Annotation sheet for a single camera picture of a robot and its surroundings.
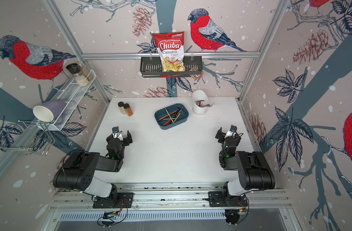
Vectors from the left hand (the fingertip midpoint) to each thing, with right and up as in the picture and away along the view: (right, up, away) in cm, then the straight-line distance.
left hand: (122, 129), depth 91 cm
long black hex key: (+36, +10, +20) cm, 42 cm away
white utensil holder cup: (+52, +23, +13) cm, 58 cm away
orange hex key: (+30, +10, +17) cm, 36 cm away
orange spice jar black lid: (-3, +16, +14) cm, 21 cm away
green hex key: (+29, +9, +16) cm, 34 cm away
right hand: (+68, 0, 0) cm, 68 cm away
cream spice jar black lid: (-8, +17, +16) cm, 25 cm away
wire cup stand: (-31, 0, -22) cm, 38 cm away
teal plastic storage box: (+31, +7, +16) cm, 36 cm away
